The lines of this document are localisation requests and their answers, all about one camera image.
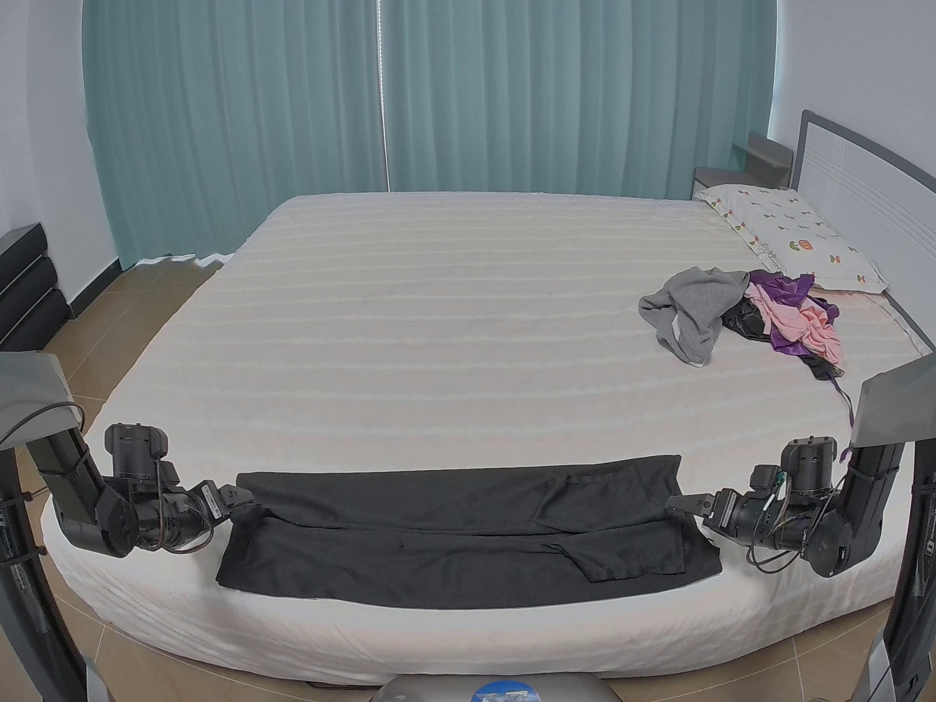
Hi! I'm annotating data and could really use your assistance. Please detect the white printed pillow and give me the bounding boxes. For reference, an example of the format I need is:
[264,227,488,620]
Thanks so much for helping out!
[695,183,892,294]

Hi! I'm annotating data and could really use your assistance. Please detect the grey garment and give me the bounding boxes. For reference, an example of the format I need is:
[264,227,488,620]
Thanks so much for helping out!
[638,266,753,369]

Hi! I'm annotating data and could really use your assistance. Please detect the black chest of drawers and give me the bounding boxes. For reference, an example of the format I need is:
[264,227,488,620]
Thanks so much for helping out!
[0,224,72,352]

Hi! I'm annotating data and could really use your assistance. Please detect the black T-shirt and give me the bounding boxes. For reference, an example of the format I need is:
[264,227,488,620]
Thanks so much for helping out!
[215,454,725,605]

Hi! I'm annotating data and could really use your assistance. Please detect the pile of clothes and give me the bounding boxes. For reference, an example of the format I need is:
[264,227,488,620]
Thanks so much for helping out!
[722,269,857,429]

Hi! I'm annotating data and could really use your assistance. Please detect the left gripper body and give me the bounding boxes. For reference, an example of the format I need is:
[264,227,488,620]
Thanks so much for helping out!
[183,481,232,539]

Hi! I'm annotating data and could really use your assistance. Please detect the grey bedside table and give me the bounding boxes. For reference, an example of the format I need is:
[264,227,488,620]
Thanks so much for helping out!
[691,131,797,199]

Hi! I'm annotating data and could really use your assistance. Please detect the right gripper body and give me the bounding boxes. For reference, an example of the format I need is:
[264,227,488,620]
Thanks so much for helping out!
[702,489,760,544]

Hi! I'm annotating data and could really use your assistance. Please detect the blue-green curtain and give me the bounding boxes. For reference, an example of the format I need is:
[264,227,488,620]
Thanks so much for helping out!
[379,0,780,203]
[84,0,389,270]

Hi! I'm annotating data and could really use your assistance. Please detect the bed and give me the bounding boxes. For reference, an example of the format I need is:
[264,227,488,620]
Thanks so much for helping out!
[40,109,936,685]

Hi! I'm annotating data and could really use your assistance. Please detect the black cable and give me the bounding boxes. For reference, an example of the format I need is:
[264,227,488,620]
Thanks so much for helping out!
[0,403,85,451]
[744,531,801,570]

